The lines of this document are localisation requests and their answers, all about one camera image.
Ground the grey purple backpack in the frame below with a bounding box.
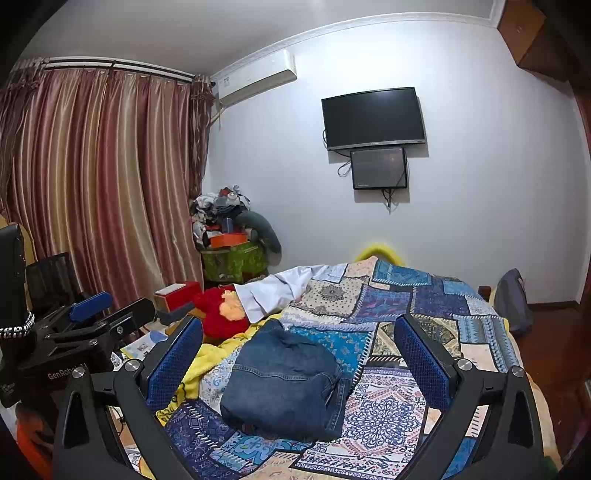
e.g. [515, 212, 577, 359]
[494, 268, 534, 337]

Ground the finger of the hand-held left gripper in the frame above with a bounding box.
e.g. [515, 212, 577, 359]
[95, 298, 156, 342]
[36, 292, 114, 334]

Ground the yellow printed cloth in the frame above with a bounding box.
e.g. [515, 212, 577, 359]
[154, 318, 260, 426]

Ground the braided black white strap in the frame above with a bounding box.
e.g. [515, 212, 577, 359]
[0, 311, 36, 339]

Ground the white air conditioner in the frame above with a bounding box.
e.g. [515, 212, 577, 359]
[211, 49, 297, 110]

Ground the red flat box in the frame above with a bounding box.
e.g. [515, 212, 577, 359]
[154, 281, 204, 313]

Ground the orange cloth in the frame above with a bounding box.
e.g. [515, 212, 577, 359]
[16, 408, 54, 469]

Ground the striped red gold curtain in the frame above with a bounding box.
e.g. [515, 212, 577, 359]
[0, 58, 215, 317]

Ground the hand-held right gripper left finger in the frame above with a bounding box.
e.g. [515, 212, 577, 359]
[53, 315, 205, 480]

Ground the black mesh chair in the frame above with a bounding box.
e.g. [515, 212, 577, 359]
[25, 253, 82, 315]

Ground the red plush toy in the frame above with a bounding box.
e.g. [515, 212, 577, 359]
[193, 285, 251, 339]

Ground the blue white booklet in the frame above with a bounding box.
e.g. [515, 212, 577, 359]
[121, 329, 168, 361]

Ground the small black monitor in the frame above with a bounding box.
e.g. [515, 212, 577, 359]
[349, 147, 408, 190]

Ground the black wall television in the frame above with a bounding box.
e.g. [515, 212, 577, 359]
[321, 86, 427, 151]

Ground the blue denim jacket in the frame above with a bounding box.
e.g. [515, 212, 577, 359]
[220, 318, 355, 441]

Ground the patchwork printed bedspread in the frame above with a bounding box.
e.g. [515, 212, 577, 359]
[124, 256, 520, 480]

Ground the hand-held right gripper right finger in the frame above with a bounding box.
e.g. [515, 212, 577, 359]
[394, 314, 548, 480]

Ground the yellow round cushion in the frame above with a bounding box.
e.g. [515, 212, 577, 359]
[355, 243, 405, 267]

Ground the orange box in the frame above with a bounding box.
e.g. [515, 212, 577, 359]
[209, 232, 249, 249]

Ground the white curtain rail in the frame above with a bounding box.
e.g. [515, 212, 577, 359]
[41, 56, 197, 84]

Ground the pile of mixed clothes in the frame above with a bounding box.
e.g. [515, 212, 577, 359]
[190, 186, 253, 241]

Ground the grey long pillow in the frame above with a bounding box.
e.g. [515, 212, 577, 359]
[235, 210, 282, 256]

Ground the white cloth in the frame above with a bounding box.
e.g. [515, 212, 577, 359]
[233, 265, 320, 323]

